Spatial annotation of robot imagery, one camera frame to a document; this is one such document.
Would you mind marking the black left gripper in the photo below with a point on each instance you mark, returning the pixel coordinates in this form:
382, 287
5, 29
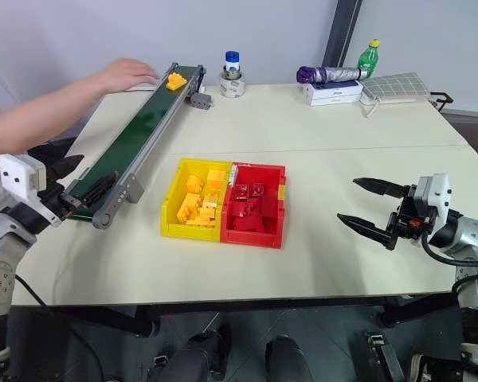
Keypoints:
57, 199

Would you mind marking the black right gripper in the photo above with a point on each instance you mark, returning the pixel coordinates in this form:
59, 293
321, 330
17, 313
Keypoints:
412, 223

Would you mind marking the orange toy brick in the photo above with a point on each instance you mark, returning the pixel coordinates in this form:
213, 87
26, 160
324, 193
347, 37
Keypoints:
201, 222
187, 209
176, 82
195, 184
211, 201
217, 180

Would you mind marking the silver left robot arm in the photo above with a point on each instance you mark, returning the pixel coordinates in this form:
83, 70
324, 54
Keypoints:
2, 254

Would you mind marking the person's bare forearm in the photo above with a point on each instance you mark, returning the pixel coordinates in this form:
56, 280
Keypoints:
36, 115

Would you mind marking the person's bare hand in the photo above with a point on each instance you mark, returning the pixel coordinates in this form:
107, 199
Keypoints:
123, 73

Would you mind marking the yellow plastic bin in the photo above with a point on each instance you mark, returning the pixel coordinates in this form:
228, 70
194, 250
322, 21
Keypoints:
171, 199

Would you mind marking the red plastic bin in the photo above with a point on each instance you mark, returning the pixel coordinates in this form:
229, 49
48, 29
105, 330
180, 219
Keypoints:
277, 235

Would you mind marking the white flat object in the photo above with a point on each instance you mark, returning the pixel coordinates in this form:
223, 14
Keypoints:
141, 86

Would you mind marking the white phone box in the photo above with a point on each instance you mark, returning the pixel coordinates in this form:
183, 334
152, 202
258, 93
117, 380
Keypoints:
332, 94

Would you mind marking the grey checkered pouch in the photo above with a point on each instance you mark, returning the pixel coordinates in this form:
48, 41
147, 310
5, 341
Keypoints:
398, 85

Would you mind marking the black object at table edge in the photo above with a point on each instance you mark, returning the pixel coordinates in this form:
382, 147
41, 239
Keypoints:
441, 99

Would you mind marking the red toy brick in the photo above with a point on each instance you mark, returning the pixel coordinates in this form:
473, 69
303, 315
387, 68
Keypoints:
245, 217

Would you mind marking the folded purple silver umbrella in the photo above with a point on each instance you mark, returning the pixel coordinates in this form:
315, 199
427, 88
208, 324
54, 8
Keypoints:
334, 74

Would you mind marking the green bottle with yellow cap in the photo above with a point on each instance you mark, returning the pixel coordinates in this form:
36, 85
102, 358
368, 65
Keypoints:
367, 57

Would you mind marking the dark rounded shape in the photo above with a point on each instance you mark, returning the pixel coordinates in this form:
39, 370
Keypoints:
191, 356
287, 360

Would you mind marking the white tape roll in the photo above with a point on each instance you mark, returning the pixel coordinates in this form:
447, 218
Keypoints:
232, 87

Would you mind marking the small bottle with blue cap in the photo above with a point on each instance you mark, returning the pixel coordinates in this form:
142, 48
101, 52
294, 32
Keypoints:
232, 63

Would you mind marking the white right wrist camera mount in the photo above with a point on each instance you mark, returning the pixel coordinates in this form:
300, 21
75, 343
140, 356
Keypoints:
436, 195

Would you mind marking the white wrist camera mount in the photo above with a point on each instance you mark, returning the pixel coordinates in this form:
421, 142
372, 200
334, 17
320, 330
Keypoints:
18, 177
436, 195

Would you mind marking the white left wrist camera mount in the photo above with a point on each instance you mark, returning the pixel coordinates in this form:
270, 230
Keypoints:
18, 177

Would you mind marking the green conveyor belt grey frame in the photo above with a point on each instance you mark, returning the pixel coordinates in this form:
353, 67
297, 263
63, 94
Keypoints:
143, 123

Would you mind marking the black table frame beam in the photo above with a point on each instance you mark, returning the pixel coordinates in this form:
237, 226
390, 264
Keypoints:
111, 318
418, 308

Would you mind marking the dark vertical post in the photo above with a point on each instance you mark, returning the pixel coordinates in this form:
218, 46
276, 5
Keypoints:
342, 32

